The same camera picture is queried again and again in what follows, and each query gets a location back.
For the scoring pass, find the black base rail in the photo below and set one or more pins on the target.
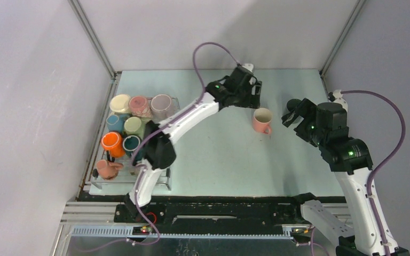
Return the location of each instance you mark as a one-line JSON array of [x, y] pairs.
[[214, 215]]

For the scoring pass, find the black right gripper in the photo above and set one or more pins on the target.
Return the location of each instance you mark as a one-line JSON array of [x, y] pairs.
[[306, 109]]

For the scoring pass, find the pink mug white inside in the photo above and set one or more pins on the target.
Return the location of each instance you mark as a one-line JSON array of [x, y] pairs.
[[261, 121]]

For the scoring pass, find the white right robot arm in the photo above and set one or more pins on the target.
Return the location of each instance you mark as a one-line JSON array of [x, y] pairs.
[[350, 161]]

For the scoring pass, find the metal wire dish rack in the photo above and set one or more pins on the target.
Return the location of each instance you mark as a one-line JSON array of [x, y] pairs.
[[126, 178]]

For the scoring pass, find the cream mug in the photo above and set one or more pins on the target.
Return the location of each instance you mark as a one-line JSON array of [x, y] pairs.
[[120, 104]]

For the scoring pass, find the pink patterned mug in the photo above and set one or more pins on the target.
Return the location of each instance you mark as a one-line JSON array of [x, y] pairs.
[[139, 106]]

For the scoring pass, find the light blue mug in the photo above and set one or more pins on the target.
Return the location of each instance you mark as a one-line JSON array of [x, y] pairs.
[[115, 122]]

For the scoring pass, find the light green mug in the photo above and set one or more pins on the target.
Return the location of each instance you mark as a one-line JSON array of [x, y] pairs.
[[134, 126]]

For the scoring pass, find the dark grey mug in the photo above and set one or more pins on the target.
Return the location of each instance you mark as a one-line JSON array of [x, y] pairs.
[[292, 105]]

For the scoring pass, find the dark teal mug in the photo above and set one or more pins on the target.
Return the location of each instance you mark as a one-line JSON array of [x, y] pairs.
[[130, 144]]

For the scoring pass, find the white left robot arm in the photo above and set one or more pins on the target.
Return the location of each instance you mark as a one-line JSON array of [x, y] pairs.
[[158, 145]]

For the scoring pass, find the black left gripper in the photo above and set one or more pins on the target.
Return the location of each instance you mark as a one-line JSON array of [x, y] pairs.
[[251, 100]]

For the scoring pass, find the orange mug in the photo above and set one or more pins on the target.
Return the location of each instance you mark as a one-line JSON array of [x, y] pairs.
[[113, 143]]

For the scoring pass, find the lilac mug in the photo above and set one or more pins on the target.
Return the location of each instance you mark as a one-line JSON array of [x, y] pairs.
[[162, 107]]

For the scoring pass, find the salmon pink pitcher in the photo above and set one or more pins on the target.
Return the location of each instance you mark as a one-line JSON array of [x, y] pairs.
[[108, 170]]

